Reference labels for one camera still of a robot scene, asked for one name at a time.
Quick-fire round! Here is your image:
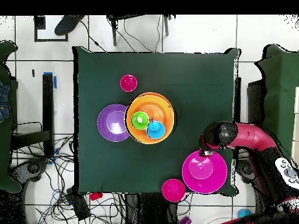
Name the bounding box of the black floor cable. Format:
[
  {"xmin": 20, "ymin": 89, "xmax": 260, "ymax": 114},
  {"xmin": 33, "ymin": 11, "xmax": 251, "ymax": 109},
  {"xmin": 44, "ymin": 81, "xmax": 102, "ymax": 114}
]
[{"xmin": 79, "ymin": 20, "xmax": 107, "ymax": 53}]

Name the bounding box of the blue tape strip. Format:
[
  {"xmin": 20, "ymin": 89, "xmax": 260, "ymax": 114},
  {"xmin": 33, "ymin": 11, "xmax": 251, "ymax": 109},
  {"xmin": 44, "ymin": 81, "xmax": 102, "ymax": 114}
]
[{"xmin": 43, "ymin": 71, "xmax": 57, "ymax": 90}]

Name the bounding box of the green cloth covered table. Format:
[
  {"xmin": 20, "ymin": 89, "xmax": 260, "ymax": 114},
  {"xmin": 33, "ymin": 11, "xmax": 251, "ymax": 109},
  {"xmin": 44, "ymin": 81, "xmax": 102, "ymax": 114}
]
[
  {"xmin": 253, "ymin": 43, "xmax": 299, "ymax": 162},
  {"xmin": 0, "ymin": 40, "xmax": 23, "ymax": 194}
]

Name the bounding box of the red cup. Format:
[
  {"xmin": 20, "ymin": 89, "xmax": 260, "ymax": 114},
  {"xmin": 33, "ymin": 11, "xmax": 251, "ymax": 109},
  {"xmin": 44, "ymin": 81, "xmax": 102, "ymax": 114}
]
[{"xmin": 119, "ymin": 74, "xmax": 138, "ymax": 93}]

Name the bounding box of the black table frame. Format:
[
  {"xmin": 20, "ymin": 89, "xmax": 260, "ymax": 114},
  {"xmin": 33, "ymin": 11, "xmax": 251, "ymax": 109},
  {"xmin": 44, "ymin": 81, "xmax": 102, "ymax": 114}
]
[
  {"xmin": 232, "ymin": 76, "xmax": 266, "ymax": 131},
  {"xmin": 10, "ymin": 73, "xmax": 55, "ymax": 160}
]

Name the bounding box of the purple cup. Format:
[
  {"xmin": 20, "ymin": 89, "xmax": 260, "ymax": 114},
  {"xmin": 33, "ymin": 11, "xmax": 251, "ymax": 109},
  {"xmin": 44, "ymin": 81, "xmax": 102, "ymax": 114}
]
[{"xmin": 178, "ymin": 215, "xmax": 193, "ymax": 224}]

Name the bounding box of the pink bowl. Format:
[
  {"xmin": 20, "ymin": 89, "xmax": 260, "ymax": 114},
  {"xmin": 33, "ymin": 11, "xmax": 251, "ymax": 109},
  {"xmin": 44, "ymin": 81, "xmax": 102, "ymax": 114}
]
[{"xmin": 181, "ymin": 149, "xmax": 228, "ymax": 195}]

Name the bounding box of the dark green tablecloth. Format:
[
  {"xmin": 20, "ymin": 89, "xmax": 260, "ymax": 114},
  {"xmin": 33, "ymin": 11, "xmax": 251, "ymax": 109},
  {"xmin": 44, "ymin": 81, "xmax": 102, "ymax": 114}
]
[{"xmin": 72, "ymin": 45, "xmax": 240, "ymax": 195}]

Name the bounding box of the orange bowl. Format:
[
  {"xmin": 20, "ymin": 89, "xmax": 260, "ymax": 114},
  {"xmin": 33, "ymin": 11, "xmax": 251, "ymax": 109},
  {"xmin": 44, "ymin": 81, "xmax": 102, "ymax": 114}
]
[{"xmin": 125, "ymin": 92, "xmax": 176, "ymax": 145}]

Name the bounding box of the floor cable bundle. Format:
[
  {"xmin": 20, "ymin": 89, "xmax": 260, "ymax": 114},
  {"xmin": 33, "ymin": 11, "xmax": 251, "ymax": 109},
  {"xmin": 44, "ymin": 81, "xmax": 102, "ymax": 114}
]
[{"xmin": 11, "ymin": 135, "xmax": 127, "ymax": 224}]

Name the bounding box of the purple bowl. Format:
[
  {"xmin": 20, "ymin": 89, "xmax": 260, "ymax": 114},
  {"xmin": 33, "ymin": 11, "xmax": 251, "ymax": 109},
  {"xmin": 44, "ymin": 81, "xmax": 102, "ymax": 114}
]
[{"xmin": 96, "ymin": 103, "xmax": 131, "ymax": 143}]

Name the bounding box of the blue cup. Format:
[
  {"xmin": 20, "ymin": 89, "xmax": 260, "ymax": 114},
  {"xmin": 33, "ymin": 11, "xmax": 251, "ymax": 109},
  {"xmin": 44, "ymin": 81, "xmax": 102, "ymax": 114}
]
[
  {"xmin": 237, "ymin": 208, "xmax": 253, "ymax": 219},
  {"xmin": 146, "ymin": 120, "xmax": 166, "ymax": 140}
]

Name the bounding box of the small red object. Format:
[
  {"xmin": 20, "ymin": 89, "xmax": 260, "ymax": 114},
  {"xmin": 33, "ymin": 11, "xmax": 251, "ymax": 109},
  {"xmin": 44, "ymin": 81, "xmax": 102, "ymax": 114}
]
[{"xmin": 89, "ymin": 191, "xmax": 104, "ymax": 201}]

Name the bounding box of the black square frame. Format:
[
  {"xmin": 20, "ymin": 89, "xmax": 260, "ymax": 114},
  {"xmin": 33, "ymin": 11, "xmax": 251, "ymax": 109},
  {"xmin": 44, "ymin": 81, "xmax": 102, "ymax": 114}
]
[{"xmin": 34, "ymin": 15, "xmax": 69, "ymax": 43}]

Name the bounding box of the person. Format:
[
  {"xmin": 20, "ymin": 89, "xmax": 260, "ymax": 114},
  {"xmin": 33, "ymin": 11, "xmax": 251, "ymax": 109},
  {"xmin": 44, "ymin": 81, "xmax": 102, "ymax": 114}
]
[{"xmin": 0, "ymin": 80, "xmax": 12, "ymax": 124}]

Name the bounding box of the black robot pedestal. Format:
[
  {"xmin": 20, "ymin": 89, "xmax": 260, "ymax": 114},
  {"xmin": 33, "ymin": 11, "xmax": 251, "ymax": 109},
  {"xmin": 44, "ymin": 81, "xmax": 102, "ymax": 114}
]
[{"xmin": 123, "ymin": 192, "xmax": 180, "ymax": 224}]

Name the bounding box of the red bowl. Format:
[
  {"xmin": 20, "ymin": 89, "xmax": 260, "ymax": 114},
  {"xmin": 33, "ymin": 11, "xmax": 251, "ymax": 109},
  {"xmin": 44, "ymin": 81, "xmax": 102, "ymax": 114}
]
[{"xmin": 161, "ymin": 178, "xmax": 187, "ymax": 203}]

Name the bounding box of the black chair base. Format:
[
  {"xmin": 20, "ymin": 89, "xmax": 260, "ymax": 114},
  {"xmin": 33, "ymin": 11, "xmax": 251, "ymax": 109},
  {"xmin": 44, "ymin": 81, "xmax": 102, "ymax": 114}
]
[
  {"xmin": 235, "ymin": 159, "xmax": 258, "ymax": 184},
  {"xmin": 10, "ymin": 158, "xmax": 50, "ymax": 183}
]

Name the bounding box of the person's foot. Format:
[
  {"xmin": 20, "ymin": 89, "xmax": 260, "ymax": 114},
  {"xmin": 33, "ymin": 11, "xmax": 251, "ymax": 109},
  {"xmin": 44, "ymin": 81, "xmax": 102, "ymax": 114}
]
[{"xmin": 54, "ymin": 15, "xmax": 86, "ymax": 36}]

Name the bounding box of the green cup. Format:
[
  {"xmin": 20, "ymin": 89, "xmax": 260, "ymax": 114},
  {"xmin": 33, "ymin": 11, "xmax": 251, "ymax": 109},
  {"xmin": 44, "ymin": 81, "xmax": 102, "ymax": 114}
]
[{"xmin": 131, "ymin": 111, "xmax": 150, "ymax": 131}]

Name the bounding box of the black power strip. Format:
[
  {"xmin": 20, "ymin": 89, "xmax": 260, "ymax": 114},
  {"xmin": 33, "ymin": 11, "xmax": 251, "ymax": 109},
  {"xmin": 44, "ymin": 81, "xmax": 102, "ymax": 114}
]
[{"xmin": 65, "ymin": 188, "xmax": 91, "ymax": 222}]

